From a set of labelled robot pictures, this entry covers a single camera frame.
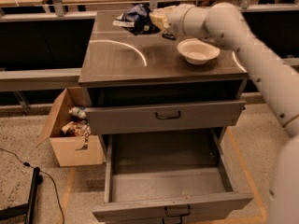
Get grey drawer cabinet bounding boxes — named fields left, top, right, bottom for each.
left=78, top=8, right=254, bottom=224

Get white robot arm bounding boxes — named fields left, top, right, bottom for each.
left=149, top=3, right=299, bottom=224

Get grey bottom drawer front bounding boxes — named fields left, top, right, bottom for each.
left=105, top=210, right=231, bottom=224

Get black cable on floor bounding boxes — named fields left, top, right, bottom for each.
left=0, top=147, right=65, bottom=224

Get small dark snack packet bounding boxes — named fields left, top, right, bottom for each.
left=162, top=31, right=177, bottom=40

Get grey top drawer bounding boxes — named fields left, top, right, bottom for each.
left=86, top=100, right=245, bottom=135

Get black stand base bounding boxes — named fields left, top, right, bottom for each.
left=0, top=166, right=44, bottom=224

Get white bowl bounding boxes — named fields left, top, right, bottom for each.
left=178, top=38, right=221, bottom=65

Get silver snack bag in box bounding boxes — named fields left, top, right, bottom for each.
left=69, top=106, right=86, bottom=119

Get cardboard box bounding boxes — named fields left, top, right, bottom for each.
left=37, top=87, right=105, bottom=166

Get grey open middle drawer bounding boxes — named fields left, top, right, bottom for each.
left=93, top=129, right=253, bottom=224

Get brown snack bag in box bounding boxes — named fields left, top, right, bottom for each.
left=61, top=120, right=92, bottom=137

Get blue chip bag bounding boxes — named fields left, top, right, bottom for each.
left=113, top=4, right=160, bottom=35

